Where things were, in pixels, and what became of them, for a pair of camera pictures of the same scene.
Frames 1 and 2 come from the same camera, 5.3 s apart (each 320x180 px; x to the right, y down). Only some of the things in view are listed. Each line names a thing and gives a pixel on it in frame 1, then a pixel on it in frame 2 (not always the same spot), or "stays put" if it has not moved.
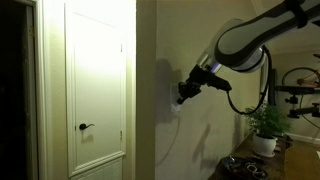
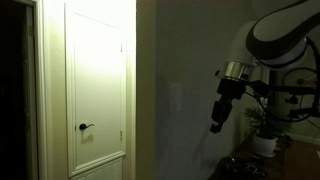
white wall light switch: [174, 106] stays put
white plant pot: [264, 145] stays put
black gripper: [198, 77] to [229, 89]
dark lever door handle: [83, 126] stays put
